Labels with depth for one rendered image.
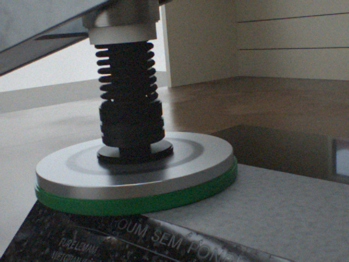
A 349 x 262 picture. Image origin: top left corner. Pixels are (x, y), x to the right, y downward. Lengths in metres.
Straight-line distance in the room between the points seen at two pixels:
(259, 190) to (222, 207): 0.05
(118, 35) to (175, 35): 7.87
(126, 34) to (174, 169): 0.14
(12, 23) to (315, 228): 0.34
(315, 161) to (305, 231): 0.18
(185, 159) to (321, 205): 0.14
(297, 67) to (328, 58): 0.62
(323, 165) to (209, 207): 0.16
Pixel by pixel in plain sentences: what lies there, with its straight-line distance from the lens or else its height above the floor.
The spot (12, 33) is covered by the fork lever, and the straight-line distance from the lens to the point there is 0.51.
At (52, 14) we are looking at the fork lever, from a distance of 0.48.
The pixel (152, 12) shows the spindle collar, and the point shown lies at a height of 1.02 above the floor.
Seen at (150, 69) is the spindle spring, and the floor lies 0.97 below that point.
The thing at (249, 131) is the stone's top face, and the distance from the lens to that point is 0.71.
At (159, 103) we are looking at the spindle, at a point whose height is 0.93.
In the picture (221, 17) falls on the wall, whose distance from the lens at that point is 9.00.
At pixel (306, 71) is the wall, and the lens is 8.19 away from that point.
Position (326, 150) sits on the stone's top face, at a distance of 0.60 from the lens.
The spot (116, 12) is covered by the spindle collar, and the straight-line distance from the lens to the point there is 0.47.
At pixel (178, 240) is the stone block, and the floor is 0.84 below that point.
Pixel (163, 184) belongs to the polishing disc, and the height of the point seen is 0.87.
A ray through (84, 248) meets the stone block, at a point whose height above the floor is 0.82.
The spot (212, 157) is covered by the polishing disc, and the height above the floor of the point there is 0.88.
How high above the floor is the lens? 1.01
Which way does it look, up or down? 13 degrees down
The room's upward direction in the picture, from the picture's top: 5 degrees counter-clockwise
